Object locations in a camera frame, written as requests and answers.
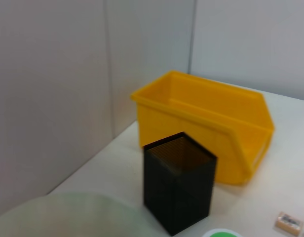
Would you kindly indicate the clear green-label water bottle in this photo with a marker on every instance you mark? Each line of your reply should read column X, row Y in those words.
column 221, row 234

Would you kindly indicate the beige eraser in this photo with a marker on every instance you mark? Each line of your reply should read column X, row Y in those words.
column 287, row 222

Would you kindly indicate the black mesh pen holder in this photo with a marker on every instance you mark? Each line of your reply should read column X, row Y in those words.
column 166, row 192

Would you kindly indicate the yellow plastic bin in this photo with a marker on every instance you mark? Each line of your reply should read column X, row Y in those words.
column 203, row 111

